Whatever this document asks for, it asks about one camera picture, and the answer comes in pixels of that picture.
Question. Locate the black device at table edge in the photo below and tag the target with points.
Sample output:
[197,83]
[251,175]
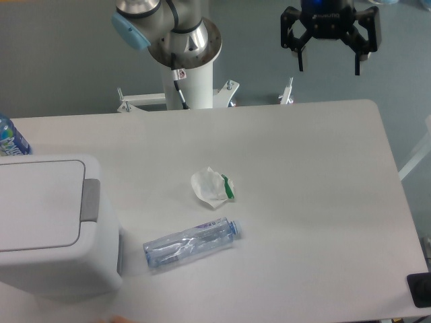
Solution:
[419,286]

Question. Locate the white trash can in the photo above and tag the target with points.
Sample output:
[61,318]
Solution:
[45,248]

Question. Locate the crushed clear plastic bottle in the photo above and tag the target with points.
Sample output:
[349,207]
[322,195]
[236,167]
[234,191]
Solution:
[201,239]

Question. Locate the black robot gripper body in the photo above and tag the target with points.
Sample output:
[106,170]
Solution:
[328,20]

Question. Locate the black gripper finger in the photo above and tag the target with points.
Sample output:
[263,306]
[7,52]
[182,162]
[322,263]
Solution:
[288,18]
[362,34]

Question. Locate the grey trash can push button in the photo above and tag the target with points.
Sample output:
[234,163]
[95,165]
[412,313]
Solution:
[90,200]

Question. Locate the silver robot arm blue cap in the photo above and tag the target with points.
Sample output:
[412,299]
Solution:
[178,36]

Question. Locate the white pedestal base frame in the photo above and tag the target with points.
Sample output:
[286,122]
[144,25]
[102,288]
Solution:
[183,96]

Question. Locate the crumpled white green wrapper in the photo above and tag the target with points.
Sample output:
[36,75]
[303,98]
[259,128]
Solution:
[212,188]

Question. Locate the blue labelled water bottle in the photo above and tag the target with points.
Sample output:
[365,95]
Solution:
[12,141]

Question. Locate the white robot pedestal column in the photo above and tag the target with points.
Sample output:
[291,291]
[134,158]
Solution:
[197,88]

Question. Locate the white frame at right edge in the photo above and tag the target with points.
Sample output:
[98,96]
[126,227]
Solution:
[417,154]

